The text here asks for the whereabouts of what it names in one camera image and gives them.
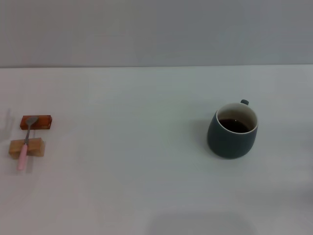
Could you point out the dark grey ceramic coffee cup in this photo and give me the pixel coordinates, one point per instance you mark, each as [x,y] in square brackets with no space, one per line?
[227,144]

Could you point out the light wooden spoon rest block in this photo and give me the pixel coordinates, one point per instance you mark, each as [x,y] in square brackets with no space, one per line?
[36,147]

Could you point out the reddish brown wooden block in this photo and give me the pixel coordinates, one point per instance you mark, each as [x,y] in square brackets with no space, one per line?
[44,122]

